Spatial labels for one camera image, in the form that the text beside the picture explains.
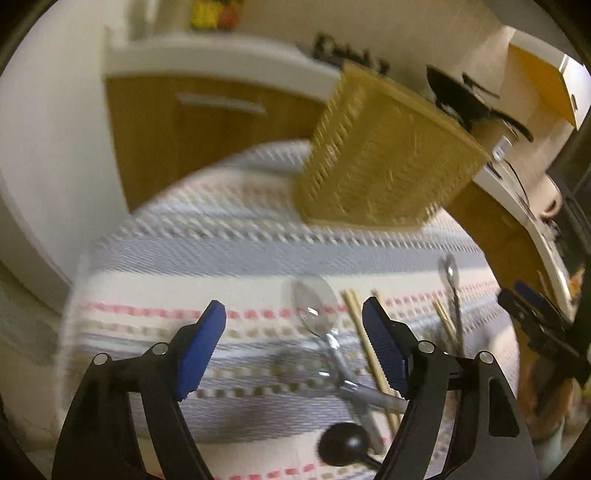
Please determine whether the black power cable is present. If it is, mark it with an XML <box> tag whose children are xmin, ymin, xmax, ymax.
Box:
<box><xmin>491</xmin><ymin>156</ymin><xmax>532</xmax><ymax>218</ymax></box>

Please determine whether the pink electric kettle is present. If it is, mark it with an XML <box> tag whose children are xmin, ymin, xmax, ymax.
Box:
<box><xmin>538</xmin><ymin>174</ymin><xmax>563</xmax><ymax>220</ymax></box>

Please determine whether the clear plastic spoon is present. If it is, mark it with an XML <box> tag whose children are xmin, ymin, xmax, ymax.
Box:
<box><xmin>291</xmin><ymin>276</ymin><xmax>386</xmax><ymax>455</ymax></box>
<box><xmin>271</xmin><ymin>350</ymin><xmax>409</xmax><ymax>414</ymax></box>

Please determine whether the striped woven table mat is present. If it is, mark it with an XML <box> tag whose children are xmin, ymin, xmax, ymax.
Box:
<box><xmin>56</xmin><ymin>141</ymin><xmax>519</xmax><ymax>479</ymax></box>

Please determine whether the metal spoon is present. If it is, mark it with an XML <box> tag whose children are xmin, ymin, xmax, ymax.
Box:
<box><xmin>439</xmin><ymin>253</ymin><xmax>465</xmax><ymax>357</ymax></box>

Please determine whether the black plastic spoon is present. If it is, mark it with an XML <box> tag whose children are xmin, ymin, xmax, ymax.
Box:
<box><xmin>317</xmin><ymin>423</ymin><xmax>382</xmax><ymax>472</ymax></box>

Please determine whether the orange wall cabinet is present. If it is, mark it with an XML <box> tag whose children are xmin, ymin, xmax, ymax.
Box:
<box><xmin>509</xmin><ymin>42</ymin><xmax>590</xmax><ymax>130</ymax></box>

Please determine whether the tan plastic utensil basket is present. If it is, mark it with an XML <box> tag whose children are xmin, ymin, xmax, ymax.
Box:
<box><xmin>294</xmin><ymin>63</ymin><xmax>489</xmax><ymax>231</ymax></box>

